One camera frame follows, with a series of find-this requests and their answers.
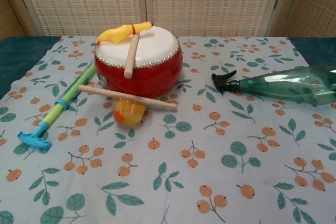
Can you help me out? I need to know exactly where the floral fruit print tablecloth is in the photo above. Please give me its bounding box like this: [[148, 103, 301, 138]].
[[0, 35, 336, 224]]

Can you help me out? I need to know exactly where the red toy drum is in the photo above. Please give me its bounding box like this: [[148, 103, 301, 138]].
[[93, 25, 184, 96]]

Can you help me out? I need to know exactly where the orange jelly cup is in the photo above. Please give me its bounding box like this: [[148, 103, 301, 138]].
[[112, 97, 148, 126]]

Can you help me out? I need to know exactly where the plain wooden drumstick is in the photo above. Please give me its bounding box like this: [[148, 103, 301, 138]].
[[123, 34, 141, 78]]

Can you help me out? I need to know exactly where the wooden drumstick with grooved end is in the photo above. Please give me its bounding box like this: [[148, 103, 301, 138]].
[[79, 85, 179, 111]]

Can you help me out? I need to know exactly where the green blue water pump toy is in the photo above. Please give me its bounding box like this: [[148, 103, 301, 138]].
[[17, 62, 96, 151]]

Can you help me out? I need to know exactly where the woven folding screen panel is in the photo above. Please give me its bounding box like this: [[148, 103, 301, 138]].
[[14, 0, 149, 37], [0, 0, 26, 40], [270, 0, 336, 38], [145, 0, 283, 37]]

